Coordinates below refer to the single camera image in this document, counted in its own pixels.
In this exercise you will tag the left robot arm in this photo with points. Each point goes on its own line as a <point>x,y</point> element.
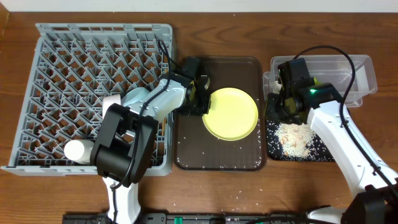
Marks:
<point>124,145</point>

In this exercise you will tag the dark brown serving tray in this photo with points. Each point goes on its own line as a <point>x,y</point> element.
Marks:
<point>195,148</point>

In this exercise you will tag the white plastic cup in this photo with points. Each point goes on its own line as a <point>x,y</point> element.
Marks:
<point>79,150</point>

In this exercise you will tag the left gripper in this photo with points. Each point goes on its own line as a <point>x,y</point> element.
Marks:
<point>202,97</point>

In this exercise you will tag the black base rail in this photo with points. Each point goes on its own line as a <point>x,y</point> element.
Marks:
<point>178,216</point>

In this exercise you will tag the grey plastic dish rack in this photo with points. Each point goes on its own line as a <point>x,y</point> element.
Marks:
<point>74,67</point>

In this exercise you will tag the yellow round plate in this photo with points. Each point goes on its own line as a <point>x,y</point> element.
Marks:
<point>232,116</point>

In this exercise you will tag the light blue bowl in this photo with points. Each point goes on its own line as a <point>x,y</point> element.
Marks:
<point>134,96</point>

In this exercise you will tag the wooden chopstick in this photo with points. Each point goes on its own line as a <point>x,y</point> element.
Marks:
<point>163,126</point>

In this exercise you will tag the pink white bowl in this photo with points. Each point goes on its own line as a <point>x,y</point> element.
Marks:
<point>108,101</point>

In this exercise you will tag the black rectangular tray bin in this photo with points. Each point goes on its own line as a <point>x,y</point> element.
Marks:
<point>280,149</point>

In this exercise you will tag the food scraps rice pile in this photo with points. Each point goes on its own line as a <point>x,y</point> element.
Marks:
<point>292,140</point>

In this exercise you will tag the clear plastic bin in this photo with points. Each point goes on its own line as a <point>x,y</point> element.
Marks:
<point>334,69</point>

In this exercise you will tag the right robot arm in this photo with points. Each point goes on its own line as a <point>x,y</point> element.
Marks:
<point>373,184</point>

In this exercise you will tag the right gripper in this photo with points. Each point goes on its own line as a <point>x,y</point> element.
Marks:
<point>278,104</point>

